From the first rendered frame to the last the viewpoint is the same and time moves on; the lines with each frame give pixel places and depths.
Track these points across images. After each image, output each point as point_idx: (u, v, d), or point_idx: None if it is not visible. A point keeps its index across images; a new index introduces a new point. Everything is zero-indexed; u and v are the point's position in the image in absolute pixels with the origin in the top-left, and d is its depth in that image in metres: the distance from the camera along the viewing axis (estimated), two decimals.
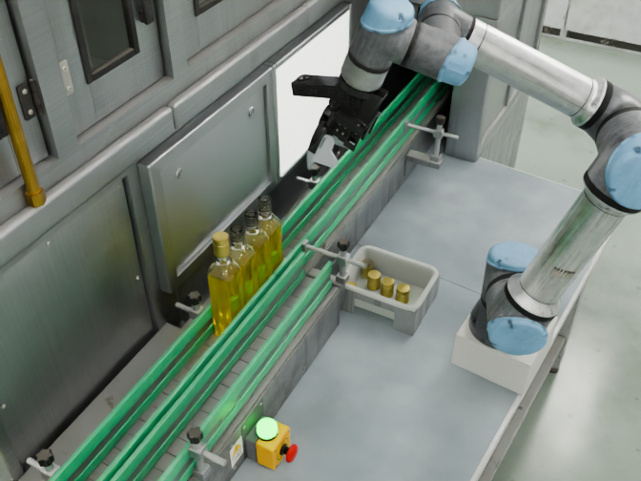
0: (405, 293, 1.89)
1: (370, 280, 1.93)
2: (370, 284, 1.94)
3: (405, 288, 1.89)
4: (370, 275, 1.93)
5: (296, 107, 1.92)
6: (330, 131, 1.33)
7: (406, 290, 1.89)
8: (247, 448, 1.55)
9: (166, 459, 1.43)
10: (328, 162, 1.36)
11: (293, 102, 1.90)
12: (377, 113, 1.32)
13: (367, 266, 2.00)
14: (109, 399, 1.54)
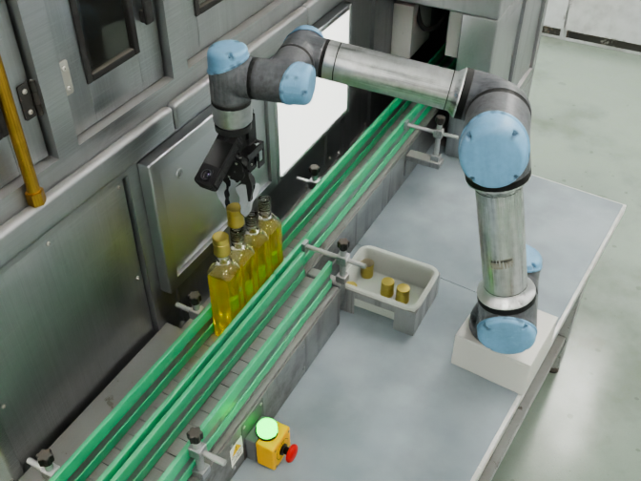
0: (405, 293, 1.89)
1: (240, 213, 1.52)
2: (240, 219, 1.53)
3: (405, 288, 1.90)
4: (236, 210, 1.52)
5: (296, 107, 1.92)
6: None
7: (406, 290, 1.89)
8: (247, 448, 1.55)
9: (166, 459, 1.43)
10: (257, 192, 1.53)
11: None
12: None
13: (367, 266, 2.00)
14: (109, 399, 1.54)
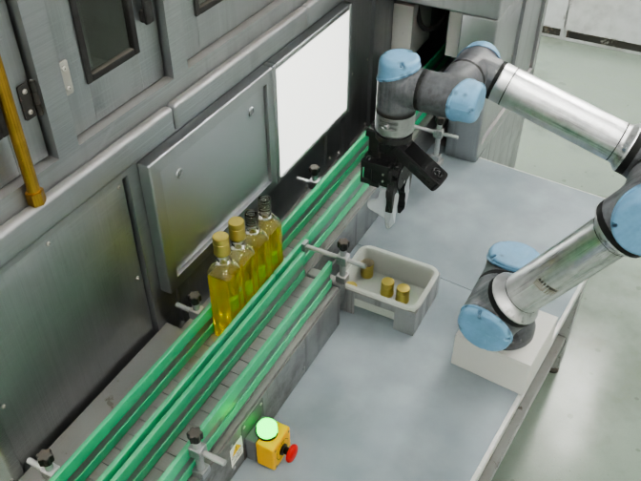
0: (405, 293, 1.89)
1: (242, 226, 1.55)
2: (242, 233, 1.56)
3: (405, 288, 1.90)
4: (237, 223, 1.54)
5: (296, 107, 1.92)
6: None
7: (406, 290, 1.89)
8: (247, 448, 1.55)
9: (166, 459, 1.43)
10: None
11: (293, 102, 1.90)
12: (364, 158, 1.45)
13: (367, 266, 2.00)
14: (109, 399, 1.54)
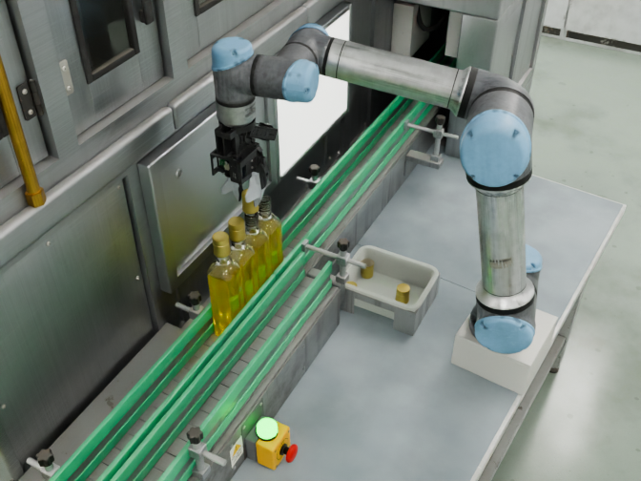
0: (405, 293, 1.89)
1: (242, 226, 1.55)
2: (242, 233, 1.56)
3: (405, 288, 1.90)
4: (237, 223, 1.54)
5: (296, 107, 1.92)
6: None
7: (406, 290, 1.89)
8: (247, 448, 1.55)
9: (166, 459, 1.43)
10: (224, 189, 1.53)
11: (293, 102, 1.90)
12: (237, 160, 1.43)
13: (367, 266, 2.00)
14: (109, 399, 1.54)
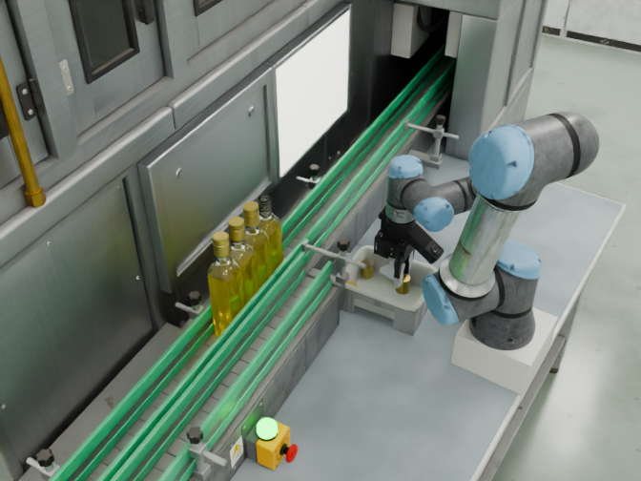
0: (405, 282, 1.87)
1: (242, 226, 1.55)
2: (242, 233, 1.56)
3: (405, 278, 1.88)
4: (237, 223, 1.54)
5: (296, 107, 1.92)
6: None
7: (406, 280, 1.87)
8: (247, 448, 1.55)
9: (166, 459, 1.43)
10: None
11: (293, 102, 1.90)
12: (377, 236, 1.80)
13: (367, 266, 2.00)
14: (109, 399, 1.54)
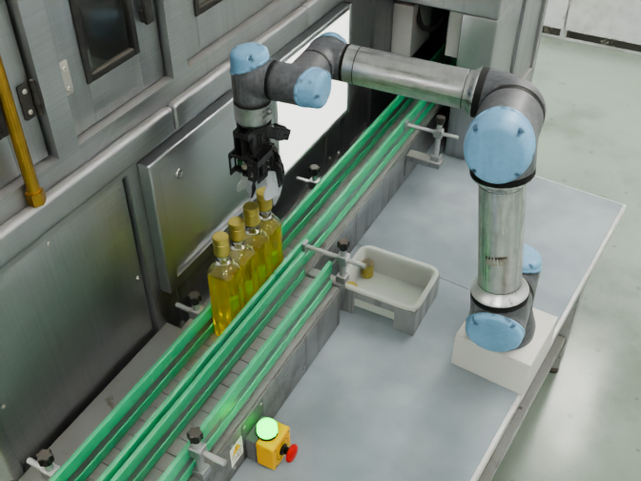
0: None
1: (242, 226, 1.55)
2: (242, 233, 1.56)
3: (265, 189, 1.63)
4: (237, 223, 1.54)
5: (296, 107, 1.92)
6: None
7: None
8: (247, 448, 1.55)
9: (166, 459, 1.43)
10: (239, 186, 1.60)
11: None
12: (256, 160, 1.49)
13: (367, 266, 2.00)
14: (109, 399, 1.54)
